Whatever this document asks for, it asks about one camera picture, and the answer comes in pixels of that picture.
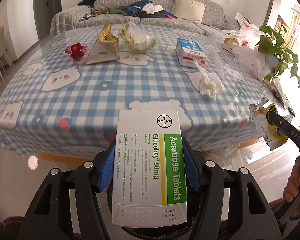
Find yellow white snack wrapper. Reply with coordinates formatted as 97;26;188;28
249;96;288;151

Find black lined trash bin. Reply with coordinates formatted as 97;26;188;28
107;194;203;240

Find white green tablet box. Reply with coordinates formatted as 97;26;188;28
111;109;187;228

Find white tissue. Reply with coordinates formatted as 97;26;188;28
194;61;225;100

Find red mesh net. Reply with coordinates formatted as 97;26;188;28
64;42;88;59

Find gold foil bag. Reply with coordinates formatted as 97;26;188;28
85;22;120;65

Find blue white milk carton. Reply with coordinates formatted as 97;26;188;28
175;38;207;68

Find clear bag with scraps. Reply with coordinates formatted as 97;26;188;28
119;21;157;54

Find person right hand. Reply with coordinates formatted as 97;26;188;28
283;156;300;202

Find black remote control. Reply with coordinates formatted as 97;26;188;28
288;107;295;117

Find plastic bags under table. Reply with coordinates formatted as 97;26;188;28
203;142;254;167

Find blue checked bear tablecloth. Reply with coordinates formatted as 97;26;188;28
0;25;276;156

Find white plastic bag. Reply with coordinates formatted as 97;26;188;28
233;46;270;80

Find green potted plant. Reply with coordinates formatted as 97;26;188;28
256;25;300;88

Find red printed plastic bag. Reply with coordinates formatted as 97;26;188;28
223;12;265;49

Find tan tissue box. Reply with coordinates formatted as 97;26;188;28
222;37;240;55

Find beige striped pillow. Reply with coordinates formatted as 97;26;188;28
172;0;206;24

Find black bag on sofa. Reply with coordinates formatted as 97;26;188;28
78;0;96;7

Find pile of clothes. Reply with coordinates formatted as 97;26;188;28
92;0;177;19

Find grey covered sofa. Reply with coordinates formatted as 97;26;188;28
50;0;232;40

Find grey door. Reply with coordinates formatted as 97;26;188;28
33;0;62;40

